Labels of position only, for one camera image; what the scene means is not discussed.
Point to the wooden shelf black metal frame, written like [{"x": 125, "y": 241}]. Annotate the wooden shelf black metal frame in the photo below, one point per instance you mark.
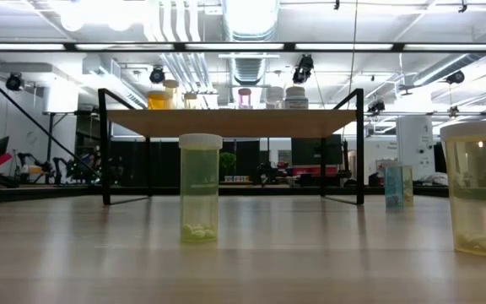
[{"x": 243, "y": 123}]

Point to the large orange pill bottle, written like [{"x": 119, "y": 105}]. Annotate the large orange pill bottle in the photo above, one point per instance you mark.
[{"x": 157, "y": 102}]

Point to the yellow-green pill bottle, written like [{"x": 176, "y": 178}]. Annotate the yellow-green pill bottle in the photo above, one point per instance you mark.
[{"x": 200, "y": 190}]

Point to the green background plant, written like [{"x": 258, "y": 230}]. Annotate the green background plant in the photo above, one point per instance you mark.
[{"x": 227, "y": 162}]

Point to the light blue pill bottle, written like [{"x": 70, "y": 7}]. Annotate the light blue pill bottle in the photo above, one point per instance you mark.
[{"x": 393, "y": 186}]

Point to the small yellow pill bottle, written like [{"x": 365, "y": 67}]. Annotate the small yellow pill bottle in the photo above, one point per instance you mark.
[{"x": 409, "y": 186}]

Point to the black ceiling spotlight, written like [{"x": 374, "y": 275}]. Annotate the black ceiling spotlight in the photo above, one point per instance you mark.
[
  {"x": 14, "y": 81},
  {"x": 376, "y": 105},
  {"x": 303, "y": 67},
  {"x": 157, "y": 75},
  {"x": 455, "y": 77}
]

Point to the black wall monitor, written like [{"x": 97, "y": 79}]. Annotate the black wall monitor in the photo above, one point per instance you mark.
[{"x": 316, "y": 150}]

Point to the white labelled medicine bottle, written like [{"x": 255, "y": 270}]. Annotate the white labelled medicine bottle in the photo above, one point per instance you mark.
[{"x": 296, "y": 99}]

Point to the red cabinet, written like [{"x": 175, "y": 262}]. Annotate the red cabinet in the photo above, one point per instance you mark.
[{"x": 314, "y": 170}]

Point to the white pillar with signs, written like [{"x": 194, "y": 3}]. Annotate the white pillar with signs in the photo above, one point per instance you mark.
[{"x": 415, "y": 143}]

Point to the large amber bottle white pills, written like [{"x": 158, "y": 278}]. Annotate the large amber bottle white pills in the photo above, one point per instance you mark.
[{"x": 477, "y": 190}]

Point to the black aluminium rig frame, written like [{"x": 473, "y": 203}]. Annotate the black aluminium rig frame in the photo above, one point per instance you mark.
[{"x": 289, "y": 47}]

